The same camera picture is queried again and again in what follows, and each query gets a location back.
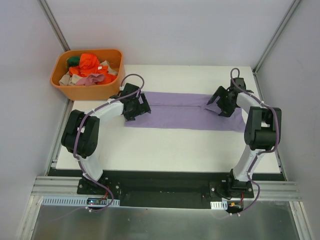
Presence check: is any pink t shirt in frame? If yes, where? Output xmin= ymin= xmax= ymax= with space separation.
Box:
xmin=75 ymin=73 xmax=105 ymax=87

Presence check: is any purple t shirt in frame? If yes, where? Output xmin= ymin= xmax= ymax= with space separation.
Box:
xmin=124 ymin=91 xmax=246 ymax=133

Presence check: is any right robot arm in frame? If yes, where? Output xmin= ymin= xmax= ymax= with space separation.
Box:
xmin=207 ymin=77 xmax=282 ymax=200

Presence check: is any aluminium frame post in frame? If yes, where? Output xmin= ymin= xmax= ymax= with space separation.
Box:
xmin=252 ymin=0 xmax=303 ymax=76
xmin=37 ymin=0 xmax=71 ymax=52

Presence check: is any beige t shirt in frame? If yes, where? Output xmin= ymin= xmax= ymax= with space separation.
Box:
xmin=59 ymin=60 xmax=118 ymax=86

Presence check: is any green t shirt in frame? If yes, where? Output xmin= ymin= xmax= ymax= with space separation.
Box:
xmin=66 ymin=56 xmax=81 ymax=68

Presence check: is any left white cable duct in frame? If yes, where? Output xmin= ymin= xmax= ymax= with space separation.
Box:
xmin=42 ymin=196 xmax=120 ymax=208

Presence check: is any right aluminium frame post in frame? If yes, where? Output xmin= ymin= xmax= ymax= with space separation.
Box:
xmin=252 ymin=0 xmax=303 ymax=76

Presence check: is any right white cable duct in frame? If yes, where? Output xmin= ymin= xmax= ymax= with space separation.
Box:
xmin=210 ymin=201 xmax=228 ymax=211

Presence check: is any left aluminium frame post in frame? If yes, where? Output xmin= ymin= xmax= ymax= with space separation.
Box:
xmin=37 ymin=0 xmax=71 ymax=52

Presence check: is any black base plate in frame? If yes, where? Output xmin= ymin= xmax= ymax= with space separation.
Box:
xmin=77 ymin=170 xmax=254 ymax=209

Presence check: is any white cable duct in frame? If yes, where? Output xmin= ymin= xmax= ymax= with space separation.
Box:
xmin=210 ymin=201 xmax=228 ymax=211
xmin=42 ymin=196 xmax=120 ymax=208

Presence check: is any orange t shirt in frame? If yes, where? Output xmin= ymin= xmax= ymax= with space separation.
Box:
xmin=68 ymin=53 xmax=102 ymax=76

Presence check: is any orange plastic bin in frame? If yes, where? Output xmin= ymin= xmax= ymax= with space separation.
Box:
xmin=50 ymin=48 xmax=125 ymax=101

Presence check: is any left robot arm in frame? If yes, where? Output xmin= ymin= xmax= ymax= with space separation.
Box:
xmin=61 ymin=83 xmax=151 ymax=195

